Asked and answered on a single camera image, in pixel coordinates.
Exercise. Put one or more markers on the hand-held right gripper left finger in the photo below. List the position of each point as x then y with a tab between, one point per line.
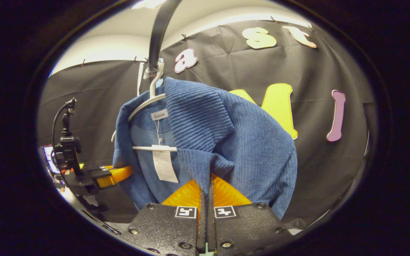
166	227

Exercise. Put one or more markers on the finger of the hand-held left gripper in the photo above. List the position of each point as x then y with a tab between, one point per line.
117	175

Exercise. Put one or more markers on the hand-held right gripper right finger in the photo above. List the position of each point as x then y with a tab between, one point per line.
247	227

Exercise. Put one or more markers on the white plastic hanger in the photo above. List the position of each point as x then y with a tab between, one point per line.
154	87

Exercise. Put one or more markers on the black clothes rack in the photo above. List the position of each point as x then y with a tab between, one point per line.
158	32

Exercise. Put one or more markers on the computer monitor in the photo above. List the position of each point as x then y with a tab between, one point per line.
49	158

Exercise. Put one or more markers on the black backdrop cloth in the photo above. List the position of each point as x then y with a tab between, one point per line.
354	160

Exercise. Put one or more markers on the large ceiling light panel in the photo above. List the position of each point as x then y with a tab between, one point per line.
148	3

